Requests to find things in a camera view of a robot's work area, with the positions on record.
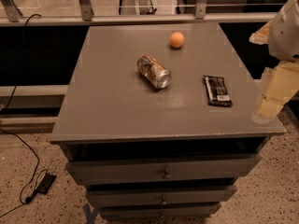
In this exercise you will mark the grey drawer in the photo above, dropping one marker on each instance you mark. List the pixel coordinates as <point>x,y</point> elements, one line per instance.
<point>88,173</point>
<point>164,196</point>
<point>169,210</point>

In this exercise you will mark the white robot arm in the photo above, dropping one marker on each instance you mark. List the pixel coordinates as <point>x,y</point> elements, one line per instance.
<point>281,34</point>

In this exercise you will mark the grey wooden drawer cabinet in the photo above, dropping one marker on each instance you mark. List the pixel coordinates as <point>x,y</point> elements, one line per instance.
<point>112,113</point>

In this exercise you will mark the metal window railing frame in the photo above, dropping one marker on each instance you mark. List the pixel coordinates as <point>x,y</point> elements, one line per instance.
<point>100,12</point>

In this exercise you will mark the middle grey drawer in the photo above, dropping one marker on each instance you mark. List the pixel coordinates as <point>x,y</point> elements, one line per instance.
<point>164,196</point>

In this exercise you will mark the brown aluminium soda can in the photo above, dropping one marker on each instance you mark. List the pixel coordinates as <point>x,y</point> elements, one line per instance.
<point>155,73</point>

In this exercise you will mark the bottom grey drawer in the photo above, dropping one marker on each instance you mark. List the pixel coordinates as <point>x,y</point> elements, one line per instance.
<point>169,210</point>

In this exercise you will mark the black power adapter brick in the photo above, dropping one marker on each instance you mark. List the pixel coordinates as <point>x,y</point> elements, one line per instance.
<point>45,184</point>

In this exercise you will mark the top grey drawer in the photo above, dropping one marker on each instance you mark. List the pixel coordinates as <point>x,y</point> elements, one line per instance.
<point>88,173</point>

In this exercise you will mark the black chocolate rxbar wrapper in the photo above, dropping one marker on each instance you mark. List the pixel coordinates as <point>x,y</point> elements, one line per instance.
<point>216,91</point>

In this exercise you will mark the orange ball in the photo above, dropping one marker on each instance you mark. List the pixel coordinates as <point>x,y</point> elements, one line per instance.
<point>176,40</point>

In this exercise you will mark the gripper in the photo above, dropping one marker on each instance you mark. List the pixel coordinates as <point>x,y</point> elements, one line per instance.
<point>285,34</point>

